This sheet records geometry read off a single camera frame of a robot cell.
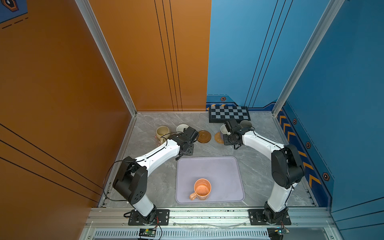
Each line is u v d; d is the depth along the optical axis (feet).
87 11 2.32
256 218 2.38
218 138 3.43
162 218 2.42
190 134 2.25
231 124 2.47
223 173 2.98
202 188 2.70
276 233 2.32
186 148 2.03
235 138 2.24
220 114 3.80
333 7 2.29
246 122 3.33
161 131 3.26
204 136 3.46
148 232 2.36
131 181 1.44
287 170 1.62
